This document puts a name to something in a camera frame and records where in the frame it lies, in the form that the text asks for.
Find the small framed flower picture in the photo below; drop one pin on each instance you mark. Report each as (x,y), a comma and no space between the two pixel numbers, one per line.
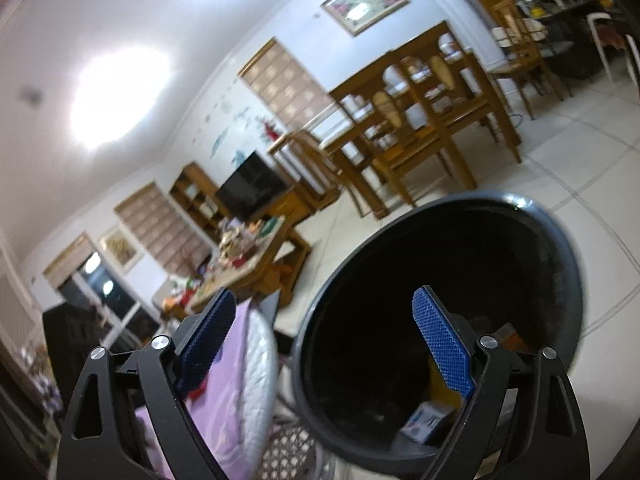
(122,250)

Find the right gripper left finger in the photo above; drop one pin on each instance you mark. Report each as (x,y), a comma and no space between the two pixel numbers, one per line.
(103,438)

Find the round ceiling lamp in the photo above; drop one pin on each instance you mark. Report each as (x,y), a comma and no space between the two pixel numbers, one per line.
(115,90)

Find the wooden dining chair front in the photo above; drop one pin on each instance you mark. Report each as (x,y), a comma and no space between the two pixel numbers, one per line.
(399,131)

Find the wooden bookshelf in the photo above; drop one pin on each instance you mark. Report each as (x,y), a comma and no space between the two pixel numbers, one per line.
(196,193)

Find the purple tablecloth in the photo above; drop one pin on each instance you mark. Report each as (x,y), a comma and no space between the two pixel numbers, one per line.
(217,412)

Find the framed picture on wall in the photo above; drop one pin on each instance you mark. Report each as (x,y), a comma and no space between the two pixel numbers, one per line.
(356,16)

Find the dark grey trash bin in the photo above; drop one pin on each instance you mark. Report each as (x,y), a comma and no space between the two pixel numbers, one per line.
(364,382)

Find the wooden dining table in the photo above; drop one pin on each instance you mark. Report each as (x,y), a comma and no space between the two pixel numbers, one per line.
(454,86)

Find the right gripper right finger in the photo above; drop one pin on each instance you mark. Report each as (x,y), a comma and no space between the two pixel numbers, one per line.
(546,437)

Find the black flat television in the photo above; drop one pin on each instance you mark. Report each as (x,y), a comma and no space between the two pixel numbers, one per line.
(252,186)

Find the wooden plant stand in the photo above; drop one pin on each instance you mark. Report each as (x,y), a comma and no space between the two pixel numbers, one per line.
(300,160)

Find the wooden coffee table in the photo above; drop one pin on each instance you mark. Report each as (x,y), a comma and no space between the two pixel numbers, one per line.
(275,266)

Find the wooden chair by radiator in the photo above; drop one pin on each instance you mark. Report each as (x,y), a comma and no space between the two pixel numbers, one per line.
(528,48)

